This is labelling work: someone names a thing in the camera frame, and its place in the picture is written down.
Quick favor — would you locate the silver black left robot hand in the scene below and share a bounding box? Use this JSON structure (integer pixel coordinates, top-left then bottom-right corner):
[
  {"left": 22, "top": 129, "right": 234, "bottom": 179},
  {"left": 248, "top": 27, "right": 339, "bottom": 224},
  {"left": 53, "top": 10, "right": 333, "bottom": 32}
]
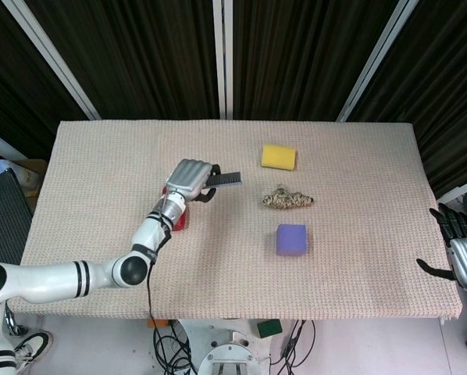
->
[{"left": 165, "top": 159, "right": 222, "bottom": 204}]

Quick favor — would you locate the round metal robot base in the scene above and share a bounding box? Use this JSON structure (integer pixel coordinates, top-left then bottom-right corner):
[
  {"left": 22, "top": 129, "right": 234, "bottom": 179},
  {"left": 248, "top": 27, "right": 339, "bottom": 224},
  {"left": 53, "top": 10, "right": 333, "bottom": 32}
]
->
[{"left": 197, "top": 318, "right": 272, "bottom": 375}]

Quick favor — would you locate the red ketchup bottle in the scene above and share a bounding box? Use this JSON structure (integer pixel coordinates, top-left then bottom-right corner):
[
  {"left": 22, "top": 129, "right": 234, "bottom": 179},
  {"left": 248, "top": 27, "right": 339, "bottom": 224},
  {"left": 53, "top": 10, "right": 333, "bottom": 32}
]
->
[{"left": 162, "top": 186, "right": 191, "bottom": 232}]

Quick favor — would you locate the yellow sponge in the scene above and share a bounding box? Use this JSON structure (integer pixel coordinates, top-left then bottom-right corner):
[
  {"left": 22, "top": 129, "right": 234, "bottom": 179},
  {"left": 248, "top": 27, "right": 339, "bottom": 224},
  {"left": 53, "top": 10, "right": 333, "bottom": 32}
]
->
[{"left": 260, "top": 144, "right": 298, "bottom": 171}]

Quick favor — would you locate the beige woven table cloth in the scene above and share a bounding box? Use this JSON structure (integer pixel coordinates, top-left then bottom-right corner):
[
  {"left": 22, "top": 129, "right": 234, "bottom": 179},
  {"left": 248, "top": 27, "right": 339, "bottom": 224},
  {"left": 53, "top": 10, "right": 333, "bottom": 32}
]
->
[{"left": 6, "top": 120, "right": 464, "bottom": 322}]

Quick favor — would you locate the purple foam block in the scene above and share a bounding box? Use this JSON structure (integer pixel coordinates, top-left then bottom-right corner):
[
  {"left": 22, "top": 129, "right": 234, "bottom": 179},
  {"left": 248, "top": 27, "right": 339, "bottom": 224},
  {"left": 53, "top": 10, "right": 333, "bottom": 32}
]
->
[{"left": 275, "top": 223, "right": 309, "bottom": 258}]

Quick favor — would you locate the dark pleated curtain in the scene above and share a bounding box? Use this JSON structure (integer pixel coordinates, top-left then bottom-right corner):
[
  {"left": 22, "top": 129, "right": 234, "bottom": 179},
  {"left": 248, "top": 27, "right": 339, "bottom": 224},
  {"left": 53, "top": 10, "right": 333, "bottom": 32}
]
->
[
  {"left": 350, "top": 0, "right": 467, "bottom": 198},
  {"left": 232, "top": 0, "right": 398, "bottom": 121},
  {"left": 24, "top": 0, "right": 223, "bottom": 121},
  {"left": 0, "top": 0, "right": 94, "bottom": 161}
]

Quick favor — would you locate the cardboard box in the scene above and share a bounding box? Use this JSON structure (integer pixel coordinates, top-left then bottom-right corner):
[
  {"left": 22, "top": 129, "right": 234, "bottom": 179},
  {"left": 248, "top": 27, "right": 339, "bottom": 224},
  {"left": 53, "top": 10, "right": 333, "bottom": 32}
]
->
[{"left": 0, "top": 158, "right": 49, "bottom": 200}]

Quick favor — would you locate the green sponge block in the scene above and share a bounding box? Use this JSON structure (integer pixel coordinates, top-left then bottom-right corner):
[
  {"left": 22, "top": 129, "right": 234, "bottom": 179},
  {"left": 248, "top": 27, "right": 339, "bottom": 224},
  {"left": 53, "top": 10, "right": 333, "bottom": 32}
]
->
[{"left": 256, "top": 319, "right": 283, "bottom": 339}]

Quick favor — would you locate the black mesh chair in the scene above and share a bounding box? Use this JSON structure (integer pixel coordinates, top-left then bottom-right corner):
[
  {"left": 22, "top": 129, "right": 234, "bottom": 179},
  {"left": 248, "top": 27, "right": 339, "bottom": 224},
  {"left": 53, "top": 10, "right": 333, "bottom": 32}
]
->
[{"left": 0, "top": 170, "right": 34, "bottom": 266}]

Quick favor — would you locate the chrome leg with caster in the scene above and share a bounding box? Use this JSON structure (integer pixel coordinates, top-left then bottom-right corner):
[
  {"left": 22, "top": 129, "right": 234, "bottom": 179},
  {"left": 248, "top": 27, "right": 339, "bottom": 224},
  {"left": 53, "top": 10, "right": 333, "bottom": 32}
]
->
[{"left": 2, "top": 302, "right": 22, "bottom": 337}]

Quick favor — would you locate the black and white shoe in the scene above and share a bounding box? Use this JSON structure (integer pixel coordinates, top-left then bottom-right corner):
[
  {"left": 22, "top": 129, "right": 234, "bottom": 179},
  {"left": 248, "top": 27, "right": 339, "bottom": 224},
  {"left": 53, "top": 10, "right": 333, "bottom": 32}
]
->
[{"left": 13, "top": 330, "right": 54, "bottom": 365}]

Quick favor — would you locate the braided straw rope bundle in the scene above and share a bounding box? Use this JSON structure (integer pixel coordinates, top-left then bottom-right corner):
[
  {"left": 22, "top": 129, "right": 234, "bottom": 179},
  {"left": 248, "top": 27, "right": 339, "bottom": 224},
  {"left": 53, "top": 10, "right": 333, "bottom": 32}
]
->
[{"left": 261, "top": 186, "right": 315, "bottom": 211}]

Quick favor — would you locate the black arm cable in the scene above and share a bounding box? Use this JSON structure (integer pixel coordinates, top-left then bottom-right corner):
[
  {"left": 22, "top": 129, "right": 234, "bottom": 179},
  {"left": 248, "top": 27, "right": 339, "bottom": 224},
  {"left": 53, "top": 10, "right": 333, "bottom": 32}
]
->
[{"left": 145, "top": 224, "right": 171, "bottom": 325}]

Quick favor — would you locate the white partition frame post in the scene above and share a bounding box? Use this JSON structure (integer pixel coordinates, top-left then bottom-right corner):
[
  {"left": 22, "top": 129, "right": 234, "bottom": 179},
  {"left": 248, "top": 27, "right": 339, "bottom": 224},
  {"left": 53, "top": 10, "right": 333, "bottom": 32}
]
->
[
  {"left": 5, "top": 0, "right": 102, "bottom": 121},
  {"left": 212, "top": 0, "right": 234, "bottom": 120},
  {"left": 337, "top": 0, "right": 416, "bottom": 122}
]

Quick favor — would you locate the black floor cable bundle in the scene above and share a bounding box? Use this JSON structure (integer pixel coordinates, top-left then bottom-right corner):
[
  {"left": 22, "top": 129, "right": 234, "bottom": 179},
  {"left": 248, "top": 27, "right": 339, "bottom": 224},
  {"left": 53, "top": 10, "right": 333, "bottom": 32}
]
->
[
  {"left": 270, "top": 320, "right": 316, "bottom": 368},
  {"left": 151, "top": 320, "right": 199, "bottom": 375}
]

